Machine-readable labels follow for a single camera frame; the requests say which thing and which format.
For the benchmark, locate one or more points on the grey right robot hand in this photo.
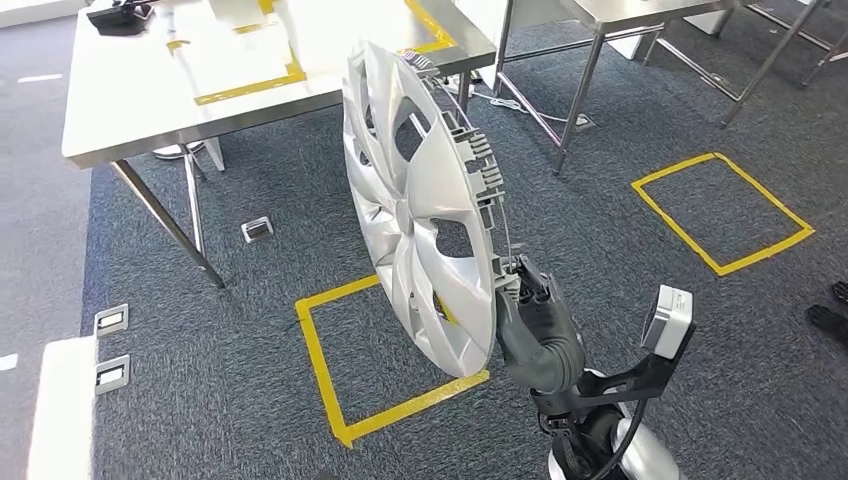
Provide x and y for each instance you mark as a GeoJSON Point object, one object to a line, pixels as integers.
{"type": "Point", "coordinates": [540, 301]}

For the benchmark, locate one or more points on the person's foot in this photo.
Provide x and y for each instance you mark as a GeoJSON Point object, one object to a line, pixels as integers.
{"type": "Point", "coordinates": [828, 321]}

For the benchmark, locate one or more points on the yellow table tape rectangle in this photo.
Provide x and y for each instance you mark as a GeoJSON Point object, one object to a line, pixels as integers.
{"type": "Point", "coordinates": [252, 85]}
{"type": "Point", "coordinates": [434, 33]}

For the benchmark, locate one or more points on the steel side table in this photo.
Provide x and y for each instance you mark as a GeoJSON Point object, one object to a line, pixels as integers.
{"type": "Point", "coordinates": [629, 10]}

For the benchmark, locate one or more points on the silver floor socket plate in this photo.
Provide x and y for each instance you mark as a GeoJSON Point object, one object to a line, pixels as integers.
{"type": "Point", "coordinates": [112, 375]}
{"type": "Point", "coordinates": [111, 320]}
{"type": "Point", "coordinates": [257, 230]}
{"type": "Point", "coordinates": [586, 121]}

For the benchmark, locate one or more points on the black remote controller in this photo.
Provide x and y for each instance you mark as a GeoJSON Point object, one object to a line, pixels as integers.
{"type": "Point", "coordinates": [119, 16]}

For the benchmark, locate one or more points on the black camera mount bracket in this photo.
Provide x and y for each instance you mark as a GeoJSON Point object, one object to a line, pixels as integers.
{"type": "Point", "coordinates": [623, 387]}

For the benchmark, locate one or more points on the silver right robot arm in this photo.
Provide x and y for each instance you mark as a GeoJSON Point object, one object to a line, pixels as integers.
{"type": "Point", "coordinates": [543, 358]}

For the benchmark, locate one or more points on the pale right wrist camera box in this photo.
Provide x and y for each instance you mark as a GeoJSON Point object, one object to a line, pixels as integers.
{"type": "Point", "coordinates": [669, 321]}

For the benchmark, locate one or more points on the yellow floor tape square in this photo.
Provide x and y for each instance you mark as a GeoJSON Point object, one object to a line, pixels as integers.
{"type": "Point", "coordinates": [318, 351]}
{"type": "Point", "coordinates": [669, 212]}

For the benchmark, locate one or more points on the grey plastic wheel hubcap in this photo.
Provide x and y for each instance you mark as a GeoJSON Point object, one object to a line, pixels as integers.
{"type": "Point", "coordinates": [430, 192]}

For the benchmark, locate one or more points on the steel workbench table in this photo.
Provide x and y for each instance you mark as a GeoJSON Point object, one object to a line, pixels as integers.
{"type": "Point", "coordinates": [132, 99]}

